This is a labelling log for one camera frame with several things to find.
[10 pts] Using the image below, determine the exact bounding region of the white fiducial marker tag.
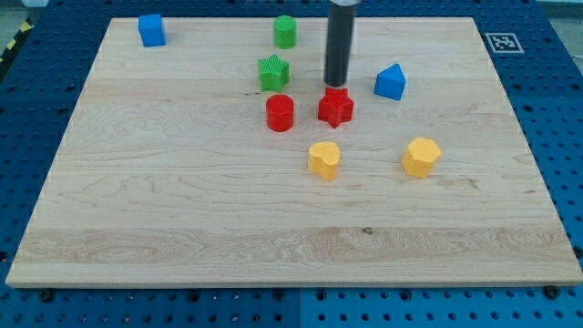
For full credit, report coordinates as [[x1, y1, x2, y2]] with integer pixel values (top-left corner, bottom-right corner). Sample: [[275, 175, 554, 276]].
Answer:
[[485, 32, 524, 54]]

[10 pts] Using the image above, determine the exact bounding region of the blue pentagon block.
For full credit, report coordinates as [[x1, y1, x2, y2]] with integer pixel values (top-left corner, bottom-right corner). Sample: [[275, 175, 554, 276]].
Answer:
[[373, 64, 406, 101]]

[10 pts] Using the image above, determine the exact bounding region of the green star block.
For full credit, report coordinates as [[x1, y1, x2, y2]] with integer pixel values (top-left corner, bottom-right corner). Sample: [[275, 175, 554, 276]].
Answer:
[[258, 54, 290, 92]]

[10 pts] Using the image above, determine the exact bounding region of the yellow heart block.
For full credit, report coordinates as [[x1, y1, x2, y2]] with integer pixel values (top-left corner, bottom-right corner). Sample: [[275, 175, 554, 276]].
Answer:
[[308, 141, 341, 181]]

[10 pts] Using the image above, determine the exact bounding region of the black bolt right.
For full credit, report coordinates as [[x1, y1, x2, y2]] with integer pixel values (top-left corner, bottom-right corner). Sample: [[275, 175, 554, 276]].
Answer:
[[543, 285, 560, 300]]

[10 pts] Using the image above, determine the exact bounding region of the blue cube block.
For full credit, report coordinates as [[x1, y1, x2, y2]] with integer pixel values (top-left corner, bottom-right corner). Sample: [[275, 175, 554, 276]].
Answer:
[[138, 14, 167, 47]]

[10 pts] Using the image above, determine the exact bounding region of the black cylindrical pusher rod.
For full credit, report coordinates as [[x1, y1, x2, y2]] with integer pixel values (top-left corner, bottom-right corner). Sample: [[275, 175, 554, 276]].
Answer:
[[324, 0, 355, 87]]

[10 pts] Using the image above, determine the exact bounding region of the green cylinder block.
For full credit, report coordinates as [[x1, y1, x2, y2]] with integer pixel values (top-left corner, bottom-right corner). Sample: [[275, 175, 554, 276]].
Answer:
[[272, 15, 297, 49]]

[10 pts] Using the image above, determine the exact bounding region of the black bolt left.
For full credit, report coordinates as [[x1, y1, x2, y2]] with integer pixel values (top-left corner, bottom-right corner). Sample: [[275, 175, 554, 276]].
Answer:
[[38, 289, 55, 302]]

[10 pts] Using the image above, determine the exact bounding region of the black bolt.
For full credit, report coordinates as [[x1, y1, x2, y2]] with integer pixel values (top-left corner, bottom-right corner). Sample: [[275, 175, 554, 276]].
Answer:
[[543, 285, 560, 300], [38, 289, 55, 302]]

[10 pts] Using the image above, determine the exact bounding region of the red star block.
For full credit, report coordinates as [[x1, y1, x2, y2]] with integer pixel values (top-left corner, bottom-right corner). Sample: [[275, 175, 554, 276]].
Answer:
[[317, 87, 354, 128]]

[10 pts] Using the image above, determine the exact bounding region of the wooden board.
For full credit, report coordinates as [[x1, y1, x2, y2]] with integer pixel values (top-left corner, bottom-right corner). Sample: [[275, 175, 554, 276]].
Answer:
[[6, 17, 582, 288]]

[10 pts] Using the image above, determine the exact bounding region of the yellow hexagon block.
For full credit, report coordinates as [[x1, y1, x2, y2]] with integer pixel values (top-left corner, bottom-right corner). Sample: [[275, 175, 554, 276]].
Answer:
[[402, 138, 442, 179]]

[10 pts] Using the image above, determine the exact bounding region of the red cylinder block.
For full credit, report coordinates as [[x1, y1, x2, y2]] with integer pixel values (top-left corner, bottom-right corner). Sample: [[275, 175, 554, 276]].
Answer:
[[266, 94, 294, 132]]

